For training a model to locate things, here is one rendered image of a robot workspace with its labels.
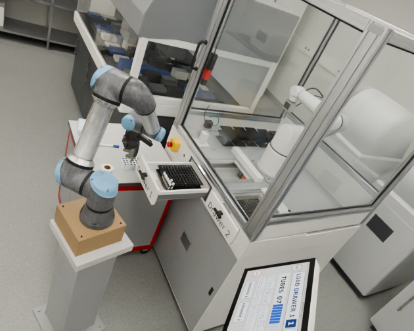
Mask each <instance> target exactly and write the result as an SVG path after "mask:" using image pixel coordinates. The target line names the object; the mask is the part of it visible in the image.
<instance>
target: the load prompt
mask: <svg viewBox="0 0 414 331"><path fill-rule="evenodd" d="M305 276H306V271H299V272H294V273H293V274H292V280H291V283H290V290H289V294H288V301H287V308H286V311H285V318H284V322H283V328H282V331H298V323H299V318H300V310H301V304H302V295H303V290H304V281H305Z"/></svg>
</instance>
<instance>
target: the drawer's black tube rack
mask: <svg viewBox="0 0 414 331"><path fill-rule="evenodd" d="M168 166H169V167H168ZM161 167H162V169H163V170H164V172H166V174H167V176H168V178H169V180H170V179H173V181H172V182H171V183H175V184H174V186H173V185H172V187H173V188H172V189H169V190H185V189H200V188H201V187H200V185H203V183H202V181H201V180H200V179H199V177H198V175H197V174H196V172H195V170H194V169H193V167H192V166H191V165H161ZM171 167H172V168H171ZM156 172H157V174H158V176H159V178H160V179H161V181H162V184H163V185H164V187H165V189H166V190H168V188H167V186H166V184H165V182H164V181H163V178H162V174H161V172H160V170H159V169H156ZM170 188H171V187H170Z"/></svg>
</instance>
